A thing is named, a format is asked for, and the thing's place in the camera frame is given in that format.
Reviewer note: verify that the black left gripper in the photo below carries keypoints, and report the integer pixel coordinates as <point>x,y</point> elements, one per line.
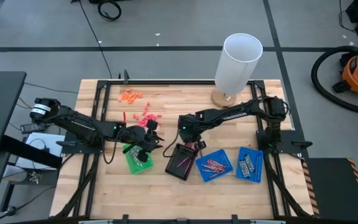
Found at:
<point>138,140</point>

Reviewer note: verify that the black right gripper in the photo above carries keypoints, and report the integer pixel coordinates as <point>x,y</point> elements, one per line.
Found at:
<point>196,142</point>

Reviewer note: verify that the light pink crayon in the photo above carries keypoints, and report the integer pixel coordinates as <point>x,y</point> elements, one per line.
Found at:
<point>187,170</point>
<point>182,162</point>

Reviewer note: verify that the white crayon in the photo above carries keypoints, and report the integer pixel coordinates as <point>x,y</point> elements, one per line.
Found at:
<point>135,157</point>
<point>138,161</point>
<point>132,153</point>

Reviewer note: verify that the red crayon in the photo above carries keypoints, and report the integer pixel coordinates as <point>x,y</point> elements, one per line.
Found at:
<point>124,117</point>

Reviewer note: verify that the grey black-tipped crayon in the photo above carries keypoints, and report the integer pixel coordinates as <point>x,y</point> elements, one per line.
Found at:
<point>246,170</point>
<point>252,164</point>
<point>242,168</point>
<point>249,162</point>

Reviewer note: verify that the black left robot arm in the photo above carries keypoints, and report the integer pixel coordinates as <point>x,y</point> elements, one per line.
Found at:
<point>79,124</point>

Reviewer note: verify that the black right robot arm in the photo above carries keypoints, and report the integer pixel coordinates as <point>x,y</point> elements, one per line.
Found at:
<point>235,113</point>

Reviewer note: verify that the green plastic basket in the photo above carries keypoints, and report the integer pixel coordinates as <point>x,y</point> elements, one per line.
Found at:
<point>141,168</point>

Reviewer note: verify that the black plastic basket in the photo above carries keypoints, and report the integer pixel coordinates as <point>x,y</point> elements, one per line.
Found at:
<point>174,168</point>

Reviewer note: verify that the blue plastic basket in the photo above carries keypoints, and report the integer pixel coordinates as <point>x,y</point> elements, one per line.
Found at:
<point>258,174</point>
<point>225,157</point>

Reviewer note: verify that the white shade wooden table lamp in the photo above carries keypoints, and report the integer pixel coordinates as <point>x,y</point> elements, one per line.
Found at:
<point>238,62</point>

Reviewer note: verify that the white paper sheet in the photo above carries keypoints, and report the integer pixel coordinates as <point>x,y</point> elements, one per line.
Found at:
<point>53,140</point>

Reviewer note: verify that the black power adapter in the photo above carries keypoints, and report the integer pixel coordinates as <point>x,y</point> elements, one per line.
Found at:
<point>33,128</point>

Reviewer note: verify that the black beam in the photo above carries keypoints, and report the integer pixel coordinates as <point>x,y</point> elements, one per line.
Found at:
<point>30,152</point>

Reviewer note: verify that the metal keys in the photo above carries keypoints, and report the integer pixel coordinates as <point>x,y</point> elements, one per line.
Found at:
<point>33,177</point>

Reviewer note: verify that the black yellow-striped floor platform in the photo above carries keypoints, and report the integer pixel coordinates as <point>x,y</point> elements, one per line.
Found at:
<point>331,186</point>

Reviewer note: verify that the black aluminium table frame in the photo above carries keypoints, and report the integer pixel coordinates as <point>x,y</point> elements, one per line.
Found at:
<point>179,82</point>

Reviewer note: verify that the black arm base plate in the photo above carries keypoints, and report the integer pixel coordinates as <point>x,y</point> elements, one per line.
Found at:
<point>82,150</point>
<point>295,150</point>

